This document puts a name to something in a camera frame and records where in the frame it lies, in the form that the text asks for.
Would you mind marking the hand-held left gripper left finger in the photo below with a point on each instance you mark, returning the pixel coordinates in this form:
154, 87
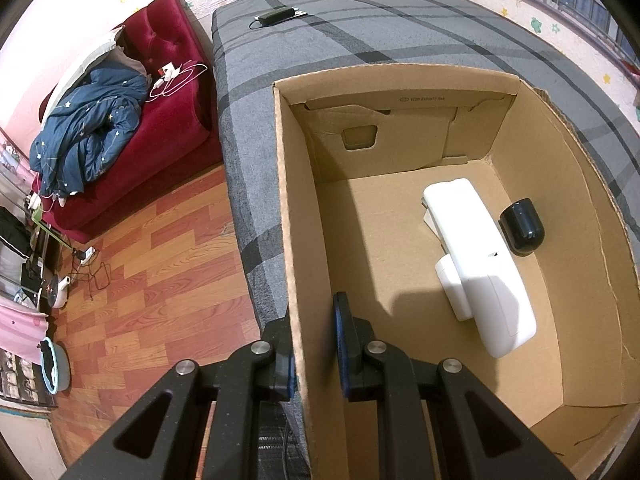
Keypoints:
291, 375

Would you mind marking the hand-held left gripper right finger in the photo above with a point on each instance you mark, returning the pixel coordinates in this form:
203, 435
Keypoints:
341, 340

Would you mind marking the cardboard box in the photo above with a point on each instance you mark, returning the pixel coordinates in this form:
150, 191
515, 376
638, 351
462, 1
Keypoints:
390, 260

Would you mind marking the large white charger plug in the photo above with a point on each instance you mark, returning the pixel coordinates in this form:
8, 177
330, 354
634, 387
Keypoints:
450, 290

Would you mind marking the small white charger plug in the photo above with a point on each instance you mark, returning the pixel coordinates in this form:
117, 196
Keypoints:
432, 225

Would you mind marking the long white rectangular device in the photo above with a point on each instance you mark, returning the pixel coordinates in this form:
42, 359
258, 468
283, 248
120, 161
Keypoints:
480, 260

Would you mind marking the black rounded cylinder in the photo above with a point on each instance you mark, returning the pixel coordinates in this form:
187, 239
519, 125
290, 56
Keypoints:
522, 230

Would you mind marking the light blue basin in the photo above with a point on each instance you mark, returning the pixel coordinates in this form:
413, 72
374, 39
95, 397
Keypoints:
65, 370

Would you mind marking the white power strip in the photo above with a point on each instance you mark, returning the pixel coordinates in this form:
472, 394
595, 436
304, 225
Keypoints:
85, 254

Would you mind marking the white kettle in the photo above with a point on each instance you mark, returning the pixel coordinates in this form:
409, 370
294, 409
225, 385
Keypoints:
61, 292

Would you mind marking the dark printed board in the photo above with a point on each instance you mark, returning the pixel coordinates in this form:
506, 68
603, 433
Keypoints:
22, 380

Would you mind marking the red velvet sofa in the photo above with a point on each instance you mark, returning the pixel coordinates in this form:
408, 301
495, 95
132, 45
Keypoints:
165, 130

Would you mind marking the pink towel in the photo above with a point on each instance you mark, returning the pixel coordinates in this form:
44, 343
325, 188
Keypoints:
20, 330

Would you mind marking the glass side table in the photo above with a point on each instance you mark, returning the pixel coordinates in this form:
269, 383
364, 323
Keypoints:
50, 225

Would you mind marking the bed with grey plaid cover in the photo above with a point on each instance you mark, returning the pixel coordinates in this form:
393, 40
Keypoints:
375, 35

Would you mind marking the white charger block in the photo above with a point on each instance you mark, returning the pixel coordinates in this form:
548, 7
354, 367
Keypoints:
170, 70

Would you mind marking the blue star-print quilt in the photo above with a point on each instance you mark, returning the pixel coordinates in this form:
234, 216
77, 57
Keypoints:
85, 125

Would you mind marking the black power adapter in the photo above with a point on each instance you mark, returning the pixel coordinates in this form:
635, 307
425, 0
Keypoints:
275, 15

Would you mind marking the pink cartoon cloth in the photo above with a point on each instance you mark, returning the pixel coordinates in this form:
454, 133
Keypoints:
15, 165

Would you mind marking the grey brown cushion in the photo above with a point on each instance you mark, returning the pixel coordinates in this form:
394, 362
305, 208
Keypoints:
131, 62

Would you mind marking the white pillow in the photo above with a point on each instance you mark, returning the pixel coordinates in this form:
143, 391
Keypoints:
85, 62

